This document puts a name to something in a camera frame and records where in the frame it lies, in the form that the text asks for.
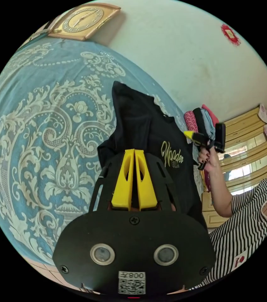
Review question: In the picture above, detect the gold square wall clock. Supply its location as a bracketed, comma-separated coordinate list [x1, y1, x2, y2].
[48, 3, 121, 41]

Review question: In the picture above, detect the yellow wooden window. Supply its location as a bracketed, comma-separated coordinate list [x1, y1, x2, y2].
[201, 107, 267, 229]

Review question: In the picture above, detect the bed with blue patterned sheet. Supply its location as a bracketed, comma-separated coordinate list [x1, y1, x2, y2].
[0, 35, 206, 267]

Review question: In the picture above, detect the black shirt with a print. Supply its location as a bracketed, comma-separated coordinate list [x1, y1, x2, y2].
[97, 81, 207, 229]

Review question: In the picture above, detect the red round wall ornament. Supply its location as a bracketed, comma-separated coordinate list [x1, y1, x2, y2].
[220, 23, 241, 47]

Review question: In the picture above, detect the person's body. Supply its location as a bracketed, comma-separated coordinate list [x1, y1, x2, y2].
[189, 178, 267, 291]

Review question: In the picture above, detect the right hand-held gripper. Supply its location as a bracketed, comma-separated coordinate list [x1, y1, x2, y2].
[183, 131, 216, 171]

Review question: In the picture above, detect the person's right forearm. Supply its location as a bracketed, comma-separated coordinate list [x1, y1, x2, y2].
[205, 163, 236, 218]

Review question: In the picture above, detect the pile of clothes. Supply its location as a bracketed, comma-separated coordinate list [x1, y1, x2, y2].
[184, 103, 220, 145]

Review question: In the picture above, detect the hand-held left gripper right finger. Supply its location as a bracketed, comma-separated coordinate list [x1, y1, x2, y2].
[134, 149, 159, 211]

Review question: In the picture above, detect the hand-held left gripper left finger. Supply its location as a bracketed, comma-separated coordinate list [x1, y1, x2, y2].
[111, 149, 135, 211]

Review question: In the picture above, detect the person's right hand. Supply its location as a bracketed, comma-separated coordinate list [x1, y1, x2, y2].
[197, 141, 219, 173]

